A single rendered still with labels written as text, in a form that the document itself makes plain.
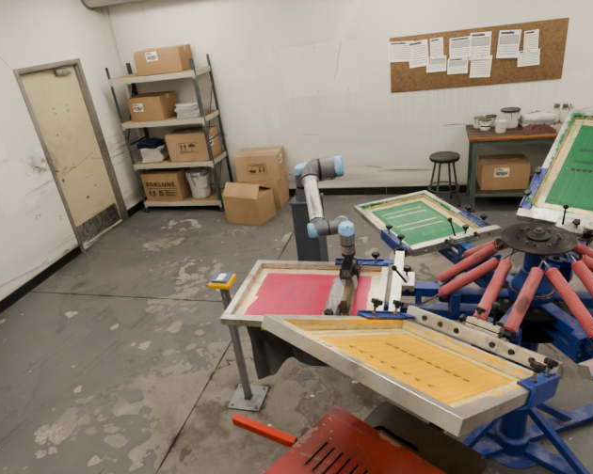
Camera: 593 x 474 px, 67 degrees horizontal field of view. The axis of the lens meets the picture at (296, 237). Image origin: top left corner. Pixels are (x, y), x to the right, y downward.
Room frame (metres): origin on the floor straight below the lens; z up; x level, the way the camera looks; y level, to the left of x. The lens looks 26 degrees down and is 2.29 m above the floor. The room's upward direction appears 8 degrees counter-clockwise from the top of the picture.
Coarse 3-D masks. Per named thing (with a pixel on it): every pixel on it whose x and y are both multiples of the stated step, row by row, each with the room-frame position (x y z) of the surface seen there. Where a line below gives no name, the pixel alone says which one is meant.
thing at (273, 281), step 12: (276, 276) 2.25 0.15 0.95; (288, 276) 2.23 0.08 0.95; (300, 276) 2.21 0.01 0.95; (312, 276) 2.19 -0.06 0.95; (324, 276) 2.18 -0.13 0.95; (336, 276) 2.16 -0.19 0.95; (360, 276) 2.13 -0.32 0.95; (264, 288) 2.14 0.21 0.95; (276, 288) 2.13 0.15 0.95; (324, 288) 2.06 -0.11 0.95; (360, 288) 2.02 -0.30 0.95
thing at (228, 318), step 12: (264, 264) 2.36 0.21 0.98; (276, 264) 2.34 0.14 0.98; (288, 264) 2.32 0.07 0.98; (300, 264) 2.30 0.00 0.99; (312, 264) 2.27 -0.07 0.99; (324, 264) 2.25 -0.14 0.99; (252, 276) 2.22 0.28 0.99; (384, 276) 2.04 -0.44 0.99; (240, 288) 2.12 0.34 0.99; (384, 288) 1.93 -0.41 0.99; (240, 300) 2.02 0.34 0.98; (384, 300) 1.84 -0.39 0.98; (228, 312) 1.90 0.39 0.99; (240, 324) 1.83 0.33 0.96; (252, 324) 1.81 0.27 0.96
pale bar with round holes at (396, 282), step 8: (400, 256) 2.15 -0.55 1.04; (400, 264) 2.06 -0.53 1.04; (400, 272) 1.98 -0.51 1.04; (392, 280) 1.92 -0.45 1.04; (400, 280) 1.91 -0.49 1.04; (392, 288) 1.85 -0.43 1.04; (400, 288) 1.84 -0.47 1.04; (392, 296) 1.78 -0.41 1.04; (400, 296) 1.77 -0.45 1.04; (392, 304) 1.72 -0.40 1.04
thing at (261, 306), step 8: (264, 296) 2.06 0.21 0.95; (272, 296) 2.05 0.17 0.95; (320, 296) 1.99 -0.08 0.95; (328, 296) 1.98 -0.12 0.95; (256, 304) 2.00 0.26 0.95; (264, 304) 1.98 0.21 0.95; (312, 304) 1.93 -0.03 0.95; (320, 304) 1.92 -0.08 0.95; (360, 304) 1.87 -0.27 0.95; (248, 312) 1.93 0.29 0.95; (256, 312) 1.92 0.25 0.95; (264, 312) 1.91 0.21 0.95; (272, 312) 1.90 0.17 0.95; (280, 312) 1.89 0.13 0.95; (288, 312) 1.88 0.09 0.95; (296, 312) 1.87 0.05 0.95; (304, 312) 1.86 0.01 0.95; (312, 312) 1.86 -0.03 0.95; (320, 312) 1.85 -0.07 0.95; (352, 312) 1.81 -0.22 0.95
